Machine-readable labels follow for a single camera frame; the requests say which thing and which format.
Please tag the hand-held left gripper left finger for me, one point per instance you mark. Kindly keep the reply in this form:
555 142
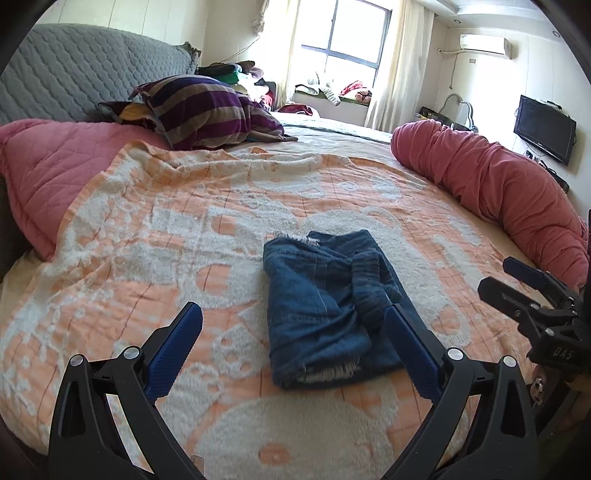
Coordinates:
178 350

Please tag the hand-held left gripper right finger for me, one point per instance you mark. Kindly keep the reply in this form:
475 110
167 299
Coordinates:
413 355

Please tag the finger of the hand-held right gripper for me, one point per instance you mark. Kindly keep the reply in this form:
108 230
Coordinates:
531 277
501 295

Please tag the blue denim pants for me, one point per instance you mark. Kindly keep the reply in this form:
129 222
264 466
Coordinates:
314 304

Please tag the red rolled duvet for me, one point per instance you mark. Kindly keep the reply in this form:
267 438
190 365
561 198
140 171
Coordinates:
498 184

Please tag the orange white patterned blanket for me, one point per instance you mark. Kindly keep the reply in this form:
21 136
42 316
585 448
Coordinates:
161 221

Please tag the black television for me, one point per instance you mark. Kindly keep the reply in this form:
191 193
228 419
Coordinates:
545 127

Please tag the pink quilted pillow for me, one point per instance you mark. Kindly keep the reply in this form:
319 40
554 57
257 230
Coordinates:
55 170

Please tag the white air conditioner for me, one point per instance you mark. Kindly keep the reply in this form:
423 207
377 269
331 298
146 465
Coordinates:
485 45

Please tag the grey bedspread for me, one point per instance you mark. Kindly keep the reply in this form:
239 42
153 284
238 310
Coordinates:
332 127

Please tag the cream curtain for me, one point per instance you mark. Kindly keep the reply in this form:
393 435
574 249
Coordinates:
286 55
401 69

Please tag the purple striped pillow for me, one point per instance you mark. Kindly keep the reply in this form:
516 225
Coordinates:
198 106

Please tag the red garment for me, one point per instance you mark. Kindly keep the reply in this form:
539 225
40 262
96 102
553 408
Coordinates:
355 88

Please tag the dark red cloth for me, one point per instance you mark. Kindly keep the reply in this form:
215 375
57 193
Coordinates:
295 110

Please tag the white garment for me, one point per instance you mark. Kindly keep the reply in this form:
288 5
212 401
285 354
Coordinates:
325 90

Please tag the pile of clothes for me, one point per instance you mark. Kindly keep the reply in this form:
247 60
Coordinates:
231 71

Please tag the grey quilted headboard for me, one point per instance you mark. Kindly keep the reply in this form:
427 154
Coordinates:
69 69

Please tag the window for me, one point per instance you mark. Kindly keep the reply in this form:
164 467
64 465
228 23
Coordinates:
341 27

